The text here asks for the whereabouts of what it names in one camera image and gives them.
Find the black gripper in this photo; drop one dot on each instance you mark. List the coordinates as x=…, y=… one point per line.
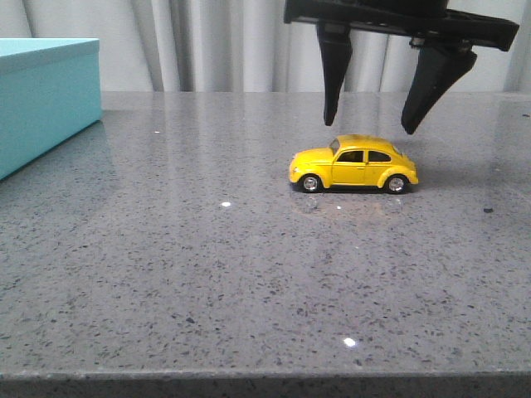
x=428, y=23

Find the yellow toy beetle car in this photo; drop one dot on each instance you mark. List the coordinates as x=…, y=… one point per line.
x=353, y=160

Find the light blue plastic box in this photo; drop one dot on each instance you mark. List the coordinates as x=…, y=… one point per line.
x=50, y=90

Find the grey pleated curtain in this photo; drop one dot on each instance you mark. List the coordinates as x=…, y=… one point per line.
x=245, y=46

